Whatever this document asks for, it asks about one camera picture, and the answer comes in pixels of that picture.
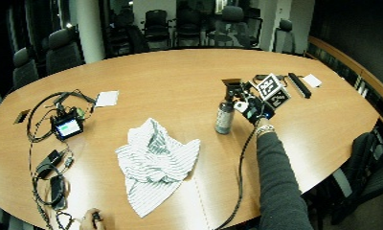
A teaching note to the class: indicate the white marker cube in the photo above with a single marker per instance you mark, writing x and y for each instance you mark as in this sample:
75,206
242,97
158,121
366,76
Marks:
271,89

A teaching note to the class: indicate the grey office chair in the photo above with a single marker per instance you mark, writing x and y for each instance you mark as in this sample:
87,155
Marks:
63,51
283,36
24,68

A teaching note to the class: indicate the long black bar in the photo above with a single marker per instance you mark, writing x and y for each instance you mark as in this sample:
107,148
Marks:
299,85

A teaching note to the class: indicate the wooden wall ledge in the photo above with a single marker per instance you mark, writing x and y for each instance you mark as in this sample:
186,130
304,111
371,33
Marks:
352,65

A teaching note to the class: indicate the grey spray bottle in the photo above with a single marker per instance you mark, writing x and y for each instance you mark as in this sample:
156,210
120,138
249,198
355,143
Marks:
225,116

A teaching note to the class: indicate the small black flat device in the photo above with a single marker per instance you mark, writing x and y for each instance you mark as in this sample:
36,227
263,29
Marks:
22,116

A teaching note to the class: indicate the white round pillar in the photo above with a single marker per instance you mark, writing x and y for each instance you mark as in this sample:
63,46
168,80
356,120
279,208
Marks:
89,30

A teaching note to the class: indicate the white paper card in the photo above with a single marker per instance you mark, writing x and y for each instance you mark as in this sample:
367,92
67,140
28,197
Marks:
312,80
107,98

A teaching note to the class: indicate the white striped cloth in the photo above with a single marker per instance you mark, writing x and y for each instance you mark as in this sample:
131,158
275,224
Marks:
154,163

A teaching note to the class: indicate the black office chair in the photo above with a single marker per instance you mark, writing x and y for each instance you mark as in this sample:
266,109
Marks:
125,35
189,25
156,27
234,27
366,172

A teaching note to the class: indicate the black power adapter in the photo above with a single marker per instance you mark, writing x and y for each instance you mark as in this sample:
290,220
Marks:
48,163
57,190

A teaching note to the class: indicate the small black screen device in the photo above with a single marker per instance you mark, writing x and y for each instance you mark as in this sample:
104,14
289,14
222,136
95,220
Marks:
67,127

